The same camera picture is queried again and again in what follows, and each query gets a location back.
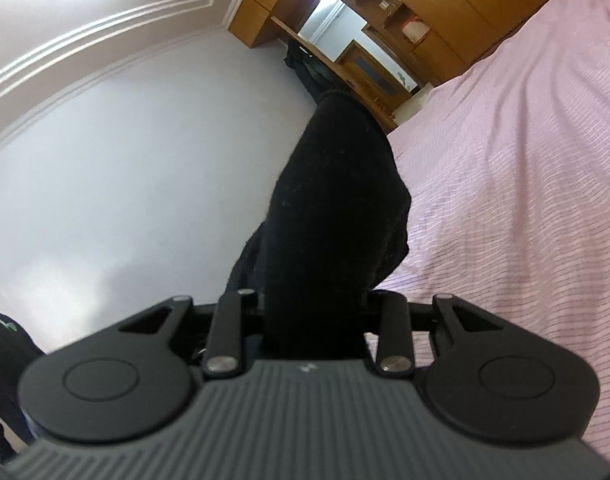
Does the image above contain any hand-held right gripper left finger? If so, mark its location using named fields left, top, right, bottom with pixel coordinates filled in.
left=119, top=287, right=259, bottom=380

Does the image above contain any black hanging coat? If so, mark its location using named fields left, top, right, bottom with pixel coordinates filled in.
left=283, top=39, right=337, bottom=107

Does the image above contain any wooden wardrobe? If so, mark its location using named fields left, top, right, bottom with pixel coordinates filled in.
left=227, top=0, right=558, bottom=128

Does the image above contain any black small garment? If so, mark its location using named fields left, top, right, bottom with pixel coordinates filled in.
left=225, top=89, right=414, bottom=362

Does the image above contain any person's dark clothing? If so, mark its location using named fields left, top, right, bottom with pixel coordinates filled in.
left=0, top=307, right=45, bottom=478

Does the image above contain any wooden room door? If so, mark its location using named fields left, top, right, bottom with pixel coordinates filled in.
left=270, top=15, right=356, bottom=92

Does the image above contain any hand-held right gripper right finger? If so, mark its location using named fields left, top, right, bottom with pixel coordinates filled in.
left=367, top=291, right=494, bottom=379

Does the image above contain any pink checked bedspread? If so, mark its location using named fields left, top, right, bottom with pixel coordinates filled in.
left=366, top=0, right=610, bottom=480

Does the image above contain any white box on shelf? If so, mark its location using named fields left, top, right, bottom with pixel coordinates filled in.
left=403, top=16, right=429, bottom=41

